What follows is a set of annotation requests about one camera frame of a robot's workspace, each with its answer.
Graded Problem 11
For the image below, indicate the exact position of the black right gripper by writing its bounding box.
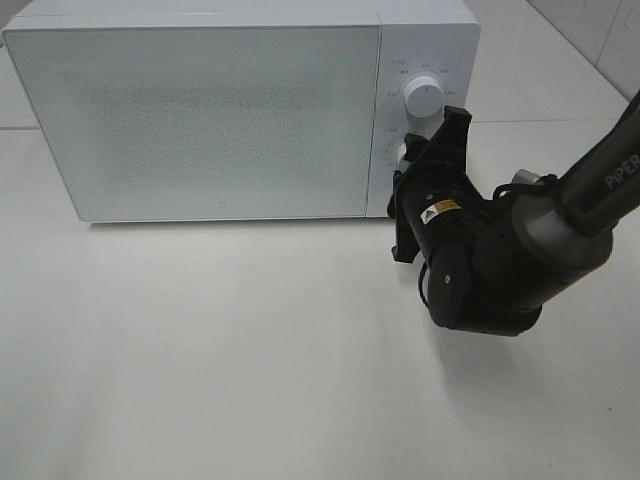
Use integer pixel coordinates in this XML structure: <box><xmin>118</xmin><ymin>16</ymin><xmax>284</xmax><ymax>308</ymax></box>
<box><xmin>387</xmin><ymin>105</ymin><xmax>491</xmax><ymax>265</ymax></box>

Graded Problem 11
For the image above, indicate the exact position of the white timer knob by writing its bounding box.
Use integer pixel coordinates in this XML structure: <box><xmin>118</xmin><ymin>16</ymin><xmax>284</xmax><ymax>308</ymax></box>
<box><xmin>395</xmin><ymin>143</ymin><xmax>410</xmax><ymax>172</ymax></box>

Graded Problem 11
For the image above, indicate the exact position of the white microwave door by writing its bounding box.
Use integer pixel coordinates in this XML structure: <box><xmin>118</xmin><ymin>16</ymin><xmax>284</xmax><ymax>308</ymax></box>
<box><xmin>6</xmin><ymin>27</ymin><xmax>379</xmax><ymax>222</ymax></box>

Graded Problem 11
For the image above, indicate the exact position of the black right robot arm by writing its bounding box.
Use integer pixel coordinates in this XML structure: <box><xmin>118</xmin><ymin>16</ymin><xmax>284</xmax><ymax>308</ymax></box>
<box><xmin>387</xmin><ymin>100</ymin><xmax>639</xmax><ymax>336</ymax></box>

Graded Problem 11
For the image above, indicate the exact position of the upper white power knob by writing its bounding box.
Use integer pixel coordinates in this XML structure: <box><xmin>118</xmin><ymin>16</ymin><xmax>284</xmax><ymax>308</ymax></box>
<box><xmin>401</xmin><ymin>72</ymin><xmax>445</xmax><ymax>118</ymax></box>

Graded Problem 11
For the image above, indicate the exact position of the white microwave oven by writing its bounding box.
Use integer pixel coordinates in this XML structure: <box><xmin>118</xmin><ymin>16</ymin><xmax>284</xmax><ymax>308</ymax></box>
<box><xmin>2</xmin><ymin>1</ymin><xmax>481</xmax><ymax>223</ymax></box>

